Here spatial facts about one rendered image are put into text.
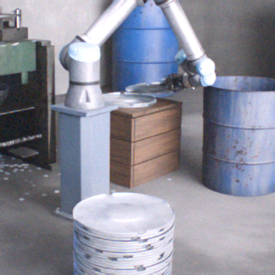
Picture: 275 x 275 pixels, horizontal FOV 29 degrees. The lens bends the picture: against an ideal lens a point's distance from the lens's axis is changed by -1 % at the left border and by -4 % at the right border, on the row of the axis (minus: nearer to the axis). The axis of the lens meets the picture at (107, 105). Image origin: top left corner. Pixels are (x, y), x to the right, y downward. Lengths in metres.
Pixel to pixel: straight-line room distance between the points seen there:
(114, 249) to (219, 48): 4.29
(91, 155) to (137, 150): 0.46
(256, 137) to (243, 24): 3.16
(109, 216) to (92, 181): 0.55
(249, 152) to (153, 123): 0.47
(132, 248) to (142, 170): 1.08
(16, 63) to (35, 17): 1.88
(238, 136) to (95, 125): 0.66
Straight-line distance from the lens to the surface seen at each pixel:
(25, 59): 2.56
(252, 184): 2.40
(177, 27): 2.11
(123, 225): 1.46
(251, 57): 5.38
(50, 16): 4.49
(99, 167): 2.05
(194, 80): 2.33
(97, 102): 1.98
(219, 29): 5.54
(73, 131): 1.99
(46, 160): 2.69
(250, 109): 2.29
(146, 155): 2.48
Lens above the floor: 0.88
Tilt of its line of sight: 12 degrees down
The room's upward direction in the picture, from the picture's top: straight up
